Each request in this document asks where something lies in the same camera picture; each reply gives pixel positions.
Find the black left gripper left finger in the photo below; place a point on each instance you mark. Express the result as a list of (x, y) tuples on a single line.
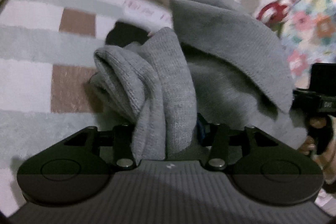
[(120, 139)]

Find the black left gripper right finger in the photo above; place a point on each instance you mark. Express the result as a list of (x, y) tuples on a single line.
[(225, 144)]

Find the grey knit sweater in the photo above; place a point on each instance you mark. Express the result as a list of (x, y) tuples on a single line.
[(217, 61)]

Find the person's right hand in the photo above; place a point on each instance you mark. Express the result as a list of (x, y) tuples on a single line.
[(312, 139)]

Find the floral pattern blanket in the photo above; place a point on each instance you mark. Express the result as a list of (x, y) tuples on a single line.
[(308, 37)]

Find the checkered plush bed blanket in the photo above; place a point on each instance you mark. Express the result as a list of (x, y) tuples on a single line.
[(47, 49)]

